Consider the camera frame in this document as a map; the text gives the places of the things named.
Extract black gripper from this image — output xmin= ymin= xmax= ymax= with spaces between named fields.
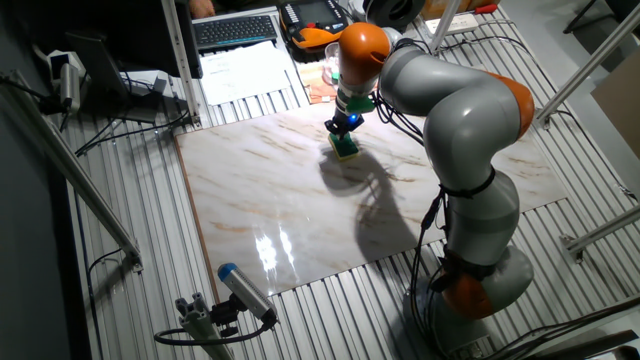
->
xmin=323 ymin=110 xmax=365 ymax=141

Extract green yellow sponge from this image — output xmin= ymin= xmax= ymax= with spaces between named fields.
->
xmin=327 ymin=131 xmax=361 ymax=163

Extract person hand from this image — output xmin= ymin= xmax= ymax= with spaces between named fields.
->
xmin=188 ymin=0 xmax=217 ymax=20

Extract orange striped towel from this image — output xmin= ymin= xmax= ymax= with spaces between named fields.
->
xmin=298 ymin=59 xmax=340 ymax=105

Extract clear glass cup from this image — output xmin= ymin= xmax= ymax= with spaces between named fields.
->
xmin=322 ymin=42 xmax=342 ymax=86

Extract orange black teach pendant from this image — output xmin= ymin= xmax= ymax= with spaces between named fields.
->
xmin=278 ymin=0 xmax=351 ymax=51

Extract white printed paper sheet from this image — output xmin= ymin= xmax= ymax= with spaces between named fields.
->
xmin=198 ymin=40 xmax=294 ymax=107

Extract marble pattern board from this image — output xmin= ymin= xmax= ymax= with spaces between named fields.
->
xmin=174 ymin=64 xmax=569 ymax=301

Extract black round spool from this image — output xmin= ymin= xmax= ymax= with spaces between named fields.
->
xmin=349 ymin=0 xmax=427 ymax=34

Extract black keyboard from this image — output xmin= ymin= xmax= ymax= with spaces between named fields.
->
xmin=192 ymin=14 xmax=279 ymax=51

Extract white power strip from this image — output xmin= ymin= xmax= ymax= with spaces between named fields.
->
xmin=423 ymin=13 xmax=480 ymax=36

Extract brown cardboard box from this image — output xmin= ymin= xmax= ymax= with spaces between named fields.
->
xmin=419 ymin=0 xmax=501 ymax=21

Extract black computer monitor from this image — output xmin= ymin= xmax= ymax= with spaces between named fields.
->
xmin=64 ymin=0 xmax=204 ymax=125

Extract aluminium profile stub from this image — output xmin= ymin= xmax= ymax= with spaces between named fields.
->
xmin=174 ymin=292 xmax=236 ymax=360

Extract brown cardboard panel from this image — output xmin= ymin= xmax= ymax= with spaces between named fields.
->
xmin=590 ymin=59 xmax=640 ymax=161

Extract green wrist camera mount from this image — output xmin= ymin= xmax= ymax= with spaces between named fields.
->
xmin=330 ymin=72 xmax=376 ymax=114

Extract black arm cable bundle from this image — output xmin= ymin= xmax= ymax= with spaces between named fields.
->
xmin=372 ymin=39 xmax=496 ymax=360

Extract aluminium frame post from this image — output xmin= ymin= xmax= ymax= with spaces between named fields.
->
xmin=427 ymin=0 xmax=464 ymax=54
xmin=159 ymin=0 xmax=202 ymax=129

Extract silver camera with blue cap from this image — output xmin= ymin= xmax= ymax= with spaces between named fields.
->
xmin=217 ymin=262 xmax=279 ymax=326

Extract black desk cables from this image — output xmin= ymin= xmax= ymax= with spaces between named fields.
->
xmin=74 ymin=107 xmax=191 ymax=157

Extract black camera ball mount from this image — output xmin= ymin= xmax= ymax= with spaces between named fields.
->
xmin=209 ymin=294 xmax=246 ymax=339

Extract aluminium frame beam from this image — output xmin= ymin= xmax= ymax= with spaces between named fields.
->
xmin=0 ymin=69 xmax=145 ymax=274
xmin=534 ymin=2 xmax=640 ymax=130
xmin=559 ymin=204 xmax=640 ymax=264

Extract black camera cable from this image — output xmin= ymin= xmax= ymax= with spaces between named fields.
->
xmin=153 ymin=319 xmax=276 ymax=347

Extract silver depth camera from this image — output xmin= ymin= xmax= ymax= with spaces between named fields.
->
xmin=47 ymin=49 xmax=89 ymax=114

